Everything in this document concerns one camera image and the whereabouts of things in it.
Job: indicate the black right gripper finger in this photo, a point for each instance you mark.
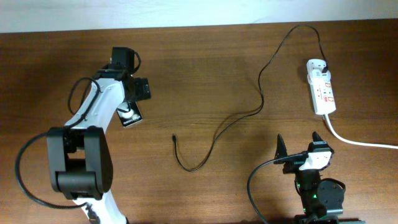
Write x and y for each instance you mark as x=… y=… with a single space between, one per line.
x=316 y=137
x=281 y=150

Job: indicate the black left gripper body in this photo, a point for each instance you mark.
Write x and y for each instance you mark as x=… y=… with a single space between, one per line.
x=141 y=89

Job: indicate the black Galaxy smartphone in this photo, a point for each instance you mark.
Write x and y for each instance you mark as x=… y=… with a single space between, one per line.
x=129 y=114

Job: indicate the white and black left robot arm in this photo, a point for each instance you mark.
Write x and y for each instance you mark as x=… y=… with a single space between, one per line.
x=79 y=159

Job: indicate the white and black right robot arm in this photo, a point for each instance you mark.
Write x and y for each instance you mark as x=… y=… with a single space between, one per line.
x=322 y=199

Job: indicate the white power strip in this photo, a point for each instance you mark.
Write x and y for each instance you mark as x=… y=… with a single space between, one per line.
x=322 y=97

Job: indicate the white USB charger plug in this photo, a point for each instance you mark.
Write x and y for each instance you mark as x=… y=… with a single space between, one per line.
x=317 y=70

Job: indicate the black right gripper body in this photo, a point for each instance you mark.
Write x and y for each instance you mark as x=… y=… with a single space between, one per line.
x=293 y=165

